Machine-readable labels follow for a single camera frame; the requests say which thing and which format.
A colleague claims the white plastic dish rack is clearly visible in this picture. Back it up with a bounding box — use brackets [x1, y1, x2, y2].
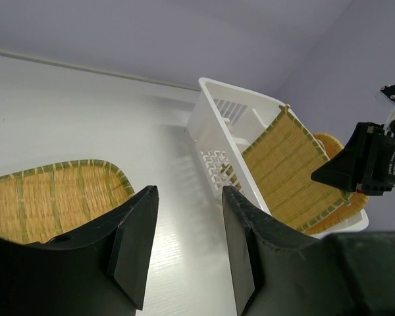
[187, 77, 370, 240]

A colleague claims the round woven bamboo plate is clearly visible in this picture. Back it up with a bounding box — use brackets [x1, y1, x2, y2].
[305, 133, 369, 238]

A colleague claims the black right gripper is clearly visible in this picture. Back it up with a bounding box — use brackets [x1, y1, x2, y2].
[311, 121, 395, 196]

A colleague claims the rounded woven bamboo tray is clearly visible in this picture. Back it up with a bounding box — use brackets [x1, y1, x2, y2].
[0, 159, 135, 244]

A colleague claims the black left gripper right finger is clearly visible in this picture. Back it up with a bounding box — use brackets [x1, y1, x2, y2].
[222, 186, 395, 315]

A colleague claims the square woven bamboo tray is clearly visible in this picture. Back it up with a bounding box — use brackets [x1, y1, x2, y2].
[242, 105, 352, 234]

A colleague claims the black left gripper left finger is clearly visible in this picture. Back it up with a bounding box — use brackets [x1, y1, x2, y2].
[0, 186, 159, 315]

